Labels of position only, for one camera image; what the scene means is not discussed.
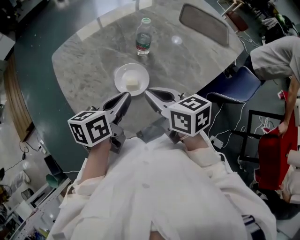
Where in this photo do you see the person's right forearm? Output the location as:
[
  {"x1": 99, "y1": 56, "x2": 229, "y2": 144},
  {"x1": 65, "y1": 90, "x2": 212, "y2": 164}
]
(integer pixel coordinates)
[{"x1": 184, "y1": 133, "x2": 210, "y2": 152}]

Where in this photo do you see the perforated metal rail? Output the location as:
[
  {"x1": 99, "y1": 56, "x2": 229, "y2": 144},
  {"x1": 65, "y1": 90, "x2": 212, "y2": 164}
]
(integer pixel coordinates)
[{"x1": 24, "y1": 178, "x2": 71, "y2": 235}]

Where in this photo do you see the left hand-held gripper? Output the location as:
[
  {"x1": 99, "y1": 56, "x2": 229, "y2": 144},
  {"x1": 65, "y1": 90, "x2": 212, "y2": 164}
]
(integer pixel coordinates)
[{"x1": 67, "y1": 91, "x2": 132, "y2": 154}]

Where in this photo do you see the white power adapter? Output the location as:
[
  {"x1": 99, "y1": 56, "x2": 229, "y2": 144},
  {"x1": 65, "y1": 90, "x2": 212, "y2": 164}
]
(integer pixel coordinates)
[{"x1": 209, "y1": 135, "x2": 224, "y2": 149}]

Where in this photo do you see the white round plate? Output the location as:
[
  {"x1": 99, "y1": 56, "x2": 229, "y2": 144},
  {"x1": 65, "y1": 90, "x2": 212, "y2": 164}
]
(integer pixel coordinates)
[{"x1": 114, "y1": 63, "x2": 150, "y2": 97}]

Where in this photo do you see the wooden platform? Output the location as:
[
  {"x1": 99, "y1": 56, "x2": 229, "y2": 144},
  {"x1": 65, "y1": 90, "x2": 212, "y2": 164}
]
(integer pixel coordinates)
[{"x1": 3, "y1": 56, "x2": 35, "y2": 141}]

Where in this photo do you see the blue chair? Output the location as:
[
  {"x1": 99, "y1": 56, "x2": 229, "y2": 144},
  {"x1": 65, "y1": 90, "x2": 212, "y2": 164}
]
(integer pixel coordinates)
[{"x1": 205, "y1": 65, "x2": 262, "y2": 104}]

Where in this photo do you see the clear plastic water bottle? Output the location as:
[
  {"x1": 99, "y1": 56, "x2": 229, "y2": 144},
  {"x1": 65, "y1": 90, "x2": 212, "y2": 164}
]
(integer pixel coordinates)
[{"x1": 135, "y1": 17, "x2": 152, "y2": 56}]

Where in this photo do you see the white paper roll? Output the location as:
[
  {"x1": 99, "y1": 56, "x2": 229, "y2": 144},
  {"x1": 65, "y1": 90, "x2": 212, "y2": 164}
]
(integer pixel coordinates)
[{"x1": 287, "y1": 149, "x2": 300, "y2": 168}]

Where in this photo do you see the wooden stool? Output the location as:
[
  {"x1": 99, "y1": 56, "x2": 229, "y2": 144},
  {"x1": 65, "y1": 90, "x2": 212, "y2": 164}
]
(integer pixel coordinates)
[{"x1": 221, "y1": 0, "x2": 249, "y2": 33}]

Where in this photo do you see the striped fabric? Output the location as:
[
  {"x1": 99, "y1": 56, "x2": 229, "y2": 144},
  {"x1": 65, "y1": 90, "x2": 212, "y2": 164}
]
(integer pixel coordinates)
[{"x1": 241, "y1": 214, "x2": 260, "y2": 240}]

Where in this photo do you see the green bin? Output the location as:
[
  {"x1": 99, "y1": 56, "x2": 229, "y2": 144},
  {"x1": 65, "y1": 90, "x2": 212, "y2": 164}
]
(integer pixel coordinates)
[{"x1": 45, "y1": 174, "x2": 66, "y2": 188}]

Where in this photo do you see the round grey marble table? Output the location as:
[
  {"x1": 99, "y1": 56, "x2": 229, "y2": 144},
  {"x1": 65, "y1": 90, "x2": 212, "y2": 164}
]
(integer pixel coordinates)
[{"x1": 51, "y1": 0, "x2": 246, "y2": 139}]

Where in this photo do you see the person's white shirt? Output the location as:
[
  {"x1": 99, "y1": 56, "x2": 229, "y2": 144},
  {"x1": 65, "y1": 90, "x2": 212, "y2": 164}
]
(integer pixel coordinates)
[{"x1": 48, "y1": 135, "x2": 278, "y2": 240}]

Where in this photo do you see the black metal frame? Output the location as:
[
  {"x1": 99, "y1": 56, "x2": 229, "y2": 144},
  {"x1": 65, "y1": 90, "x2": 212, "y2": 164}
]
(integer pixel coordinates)
[{"x1": 238, "y1": 109, "x2": 285, "y2": 163}]

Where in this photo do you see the pale yellow food cube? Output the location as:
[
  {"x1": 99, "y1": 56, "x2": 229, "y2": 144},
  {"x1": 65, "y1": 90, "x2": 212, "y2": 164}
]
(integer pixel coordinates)
[{"x1": 125, "y1": 75, "x2": 140, "y2": 91}]

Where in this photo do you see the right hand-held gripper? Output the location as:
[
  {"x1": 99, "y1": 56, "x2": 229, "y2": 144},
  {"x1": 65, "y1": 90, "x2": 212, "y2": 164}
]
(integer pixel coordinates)
[{"x1": 144, "y1": 87, "x2": 211, "y2": 145}]

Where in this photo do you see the red cabinet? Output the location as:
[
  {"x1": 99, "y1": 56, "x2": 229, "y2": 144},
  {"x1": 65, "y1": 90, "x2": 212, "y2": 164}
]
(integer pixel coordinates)
[{"x1": 254, "y1": 90, "x2": 300, "y2": 191}]

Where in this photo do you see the person's left forearm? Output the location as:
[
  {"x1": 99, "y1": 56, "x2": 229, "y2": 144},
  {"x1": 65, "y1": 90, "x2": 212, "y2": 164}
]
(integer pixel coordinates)
[{"x1": 81, "y1": 140, "x2": 113, "y2": 186}]

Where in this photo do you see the black box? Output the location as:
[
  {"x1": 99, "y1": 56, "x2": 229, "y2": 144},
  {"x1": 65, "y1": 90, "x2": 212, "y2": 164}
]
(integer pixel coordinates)
[{"x1": 44, "y1": 154, "x2": 63, "y2": 176}]

